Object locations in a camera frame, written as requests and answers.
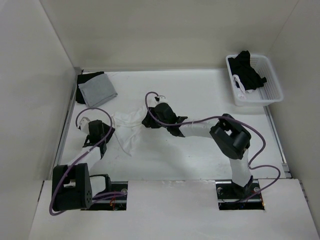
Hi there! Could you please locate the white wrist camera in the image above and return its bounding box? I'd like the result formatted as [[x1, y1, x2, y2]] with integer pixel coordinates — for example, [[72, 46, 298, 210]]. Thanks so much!
[[77, 116, 91, 133], [154, 95, 168, 104]]

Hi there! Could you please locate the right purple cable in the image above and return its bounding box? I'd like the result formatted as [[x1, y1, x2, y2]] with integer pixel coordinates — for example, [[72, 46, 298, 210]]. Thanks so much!
[[144, 91, 282, 205]]

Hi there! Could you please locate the folded black tank top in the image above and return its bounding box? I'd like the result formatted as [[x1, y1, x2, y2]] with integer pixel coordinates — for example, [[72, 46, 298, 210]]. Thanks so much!
[[75, 71, 104, 105]]

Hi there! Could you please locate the right metal table rail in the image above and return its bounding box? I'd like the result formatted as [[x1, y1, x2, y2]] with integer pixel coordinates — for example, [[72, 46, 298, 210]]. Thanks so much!
[[264, 106, 292, 178]]

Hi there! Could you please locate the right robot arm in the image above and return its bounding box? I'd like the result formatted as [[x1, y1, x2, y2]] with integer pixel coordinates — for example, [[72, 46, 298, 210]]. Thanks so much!
[[141, 103, 253, 198]]

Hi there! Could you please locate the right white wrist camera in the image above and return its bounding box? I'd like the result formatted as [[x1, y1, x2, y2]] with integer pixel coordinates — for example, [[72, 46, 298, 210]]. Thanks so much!
[[154, 95, 168, 104]]

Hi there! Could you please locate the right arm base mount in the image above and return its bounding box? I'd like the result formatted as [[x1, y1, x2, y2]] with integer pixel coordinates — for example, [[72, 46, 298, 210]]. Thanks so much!
[[215, 180, 265, 211]]

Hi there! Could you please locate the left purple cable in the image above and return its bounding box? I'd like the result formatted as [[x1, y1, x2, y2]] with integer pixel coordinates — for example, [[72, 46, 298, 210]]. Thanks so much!
[[48, 107, 126, 216]]

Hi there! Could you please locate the left metal table rail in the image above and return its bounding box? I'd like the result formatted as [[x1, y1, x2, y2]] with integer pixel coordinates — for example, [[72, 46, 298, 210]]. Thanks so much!
[[46, 66, 83, 180]]

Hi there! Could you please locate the folded grey tank top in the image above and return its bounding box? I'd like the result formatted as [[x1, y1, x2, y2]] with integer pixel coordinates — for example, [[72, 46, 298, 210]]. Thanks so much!
[[79, 73, 118, 108]]

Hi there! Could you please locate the purple cable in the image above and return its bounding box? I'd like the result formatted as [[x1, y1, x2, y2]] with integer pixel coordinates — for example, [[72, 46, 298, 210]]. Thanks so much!
[[144, 91, 282, 205], [48, 107, 126, 216]]

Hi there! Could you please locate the white tank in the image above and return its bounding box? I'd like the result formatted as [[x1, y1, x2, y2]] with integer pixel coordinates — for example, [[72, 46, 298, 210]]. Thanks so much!
[[232, 74, 254, 100], [111, 106, 147, 157]]

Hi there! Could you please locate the crumpled black tank top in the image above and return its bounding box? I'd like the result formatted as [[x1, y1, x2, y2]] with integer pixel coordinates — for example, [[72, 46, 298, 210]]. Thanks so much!
[[228, 50, 267, 91]]

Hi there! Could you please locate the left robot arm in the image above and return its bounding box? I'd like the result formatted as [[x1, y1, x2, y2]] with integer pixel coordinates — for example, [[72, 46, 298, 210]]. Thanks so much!
[[49, 120, 115, 216]]

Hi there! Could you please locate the metal table rail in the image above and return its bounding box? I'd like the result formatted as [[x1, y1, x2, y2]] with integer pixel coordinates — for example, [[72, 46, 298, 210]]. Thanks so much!
[[264, 106, 292, 178], [46, 66, 83, 180]]

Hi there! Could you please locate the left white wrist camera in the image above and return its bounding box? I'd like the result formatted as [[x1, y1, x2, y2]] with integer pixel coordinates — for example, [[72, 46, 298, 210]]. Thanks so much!
[[77, 116, 91, 133]]

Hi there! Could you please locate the white plastic basket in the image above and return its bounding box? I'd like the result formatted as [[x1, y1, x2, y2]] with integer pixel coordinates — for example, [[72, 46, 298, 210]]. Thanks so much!
[[225, 54, 284, 107]]

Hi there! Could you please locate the white tank top in basket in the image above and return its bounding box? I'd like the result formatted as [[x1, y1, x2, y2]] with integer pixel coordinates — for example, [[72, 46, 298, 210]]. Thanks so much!
[[232, 74, 254, 100]]

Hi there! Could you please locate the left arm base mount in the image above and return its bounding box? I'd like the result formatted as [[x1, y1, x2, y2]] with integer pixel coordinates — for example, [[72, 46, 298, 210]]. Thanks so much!
[[84, 174, 129, 211]]

